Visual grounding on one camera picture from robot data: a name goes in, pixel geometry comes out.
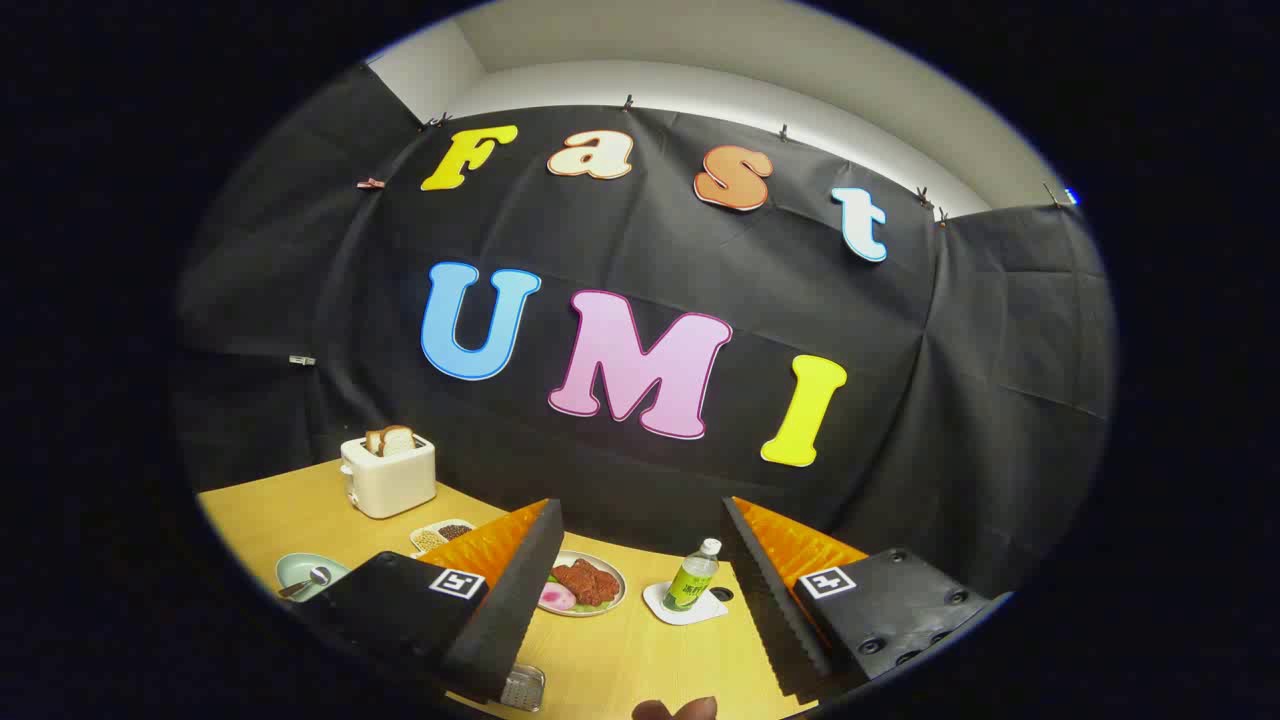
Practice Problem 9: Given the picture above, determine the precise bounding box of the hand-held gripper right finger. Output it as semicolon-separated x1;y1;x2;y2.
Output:
722;496;1011;701

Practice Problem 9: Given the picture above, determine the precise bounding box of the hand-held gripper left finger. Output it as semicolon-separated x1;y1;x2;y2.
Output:
290;498;566;706

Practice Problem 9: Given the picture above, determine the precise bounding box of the metal spoon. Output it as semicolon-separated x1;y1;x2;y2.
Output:
278;566;331;601

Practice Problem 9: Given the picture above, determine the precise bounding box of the brown steak piece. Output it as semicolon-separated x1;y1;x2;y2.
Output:
552;558;619;607

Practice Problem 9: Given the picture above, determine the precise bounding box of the green drink bottle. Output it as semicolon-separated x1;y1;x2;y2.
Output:
662;538;723;613

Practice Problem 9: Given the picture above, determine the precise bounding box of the divided white dish with beans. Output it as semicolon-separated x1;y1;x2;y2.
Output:
410;519;476;554

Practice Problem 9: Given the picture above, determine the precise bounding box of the white food plate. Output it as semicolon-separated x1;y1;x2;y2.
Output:
537;550;627;618

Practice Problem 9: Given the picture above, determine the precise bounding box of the white square coaster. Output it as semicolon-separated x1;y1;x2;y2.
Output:
642;580;729;627

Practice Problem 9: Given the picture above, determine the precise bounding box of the white toaster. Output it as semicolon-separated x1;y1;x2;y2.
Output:
340;433;438;520

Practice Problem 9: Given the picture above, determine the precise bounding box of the light green plate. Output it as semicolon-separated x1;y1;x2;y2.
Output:
276;553;351;603

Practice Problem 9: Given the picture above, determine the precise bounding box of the metal wire cutlery basket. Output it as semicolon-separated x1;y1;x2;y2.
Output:
498;664;546;713

